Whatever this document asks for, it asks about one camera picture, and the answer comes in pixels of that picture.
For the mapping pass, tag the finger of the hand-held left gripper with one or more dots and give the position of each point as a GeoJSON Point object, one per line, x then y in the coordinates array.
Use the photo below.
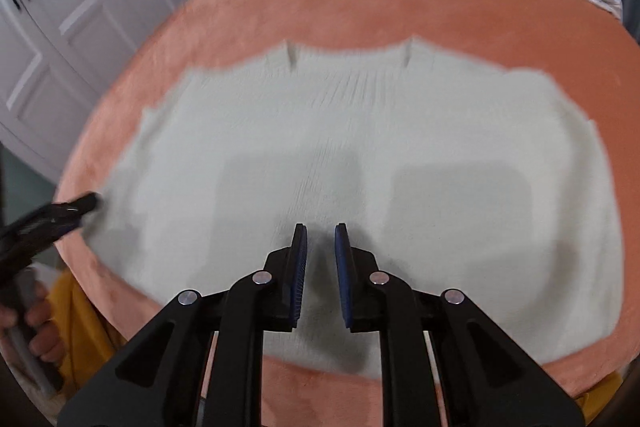
{"type": "Point", "coordinates": [45, 217]}

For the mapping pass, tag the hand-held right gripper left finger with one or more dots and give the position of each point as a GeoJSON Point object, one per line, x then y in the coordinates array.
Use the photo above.
{"type": "Point", "coordinates": [299, 279]}

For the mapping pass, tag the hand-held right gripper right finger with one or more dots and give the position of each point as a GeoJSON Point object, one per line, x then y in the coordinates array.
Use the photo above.
{"type": "Point", "coordinates": [343, 279]}

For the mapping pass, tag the cream knit cardigan red buttons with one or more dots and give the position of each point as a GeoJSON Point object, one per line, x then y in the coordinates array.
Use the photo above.
{"type": "Point", "coordinates": [375, 147]}

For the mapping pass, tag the person's left hand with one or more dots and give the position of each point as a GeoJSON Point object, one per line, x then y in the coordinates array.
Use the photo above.
{"type": "Point", "coordinates": [45, 332]}

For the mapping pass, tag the white panelled wardrobe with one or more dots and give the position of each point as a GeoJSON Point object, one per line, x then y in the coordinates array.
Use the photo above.
{"type": "Point", "coordinates": [85, 7]}

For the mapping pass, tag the orange plush blanket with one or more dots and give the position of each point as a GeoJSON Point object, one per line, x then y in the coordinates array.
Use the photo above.
{"type": "Point", "coordinates": [350, 2]}

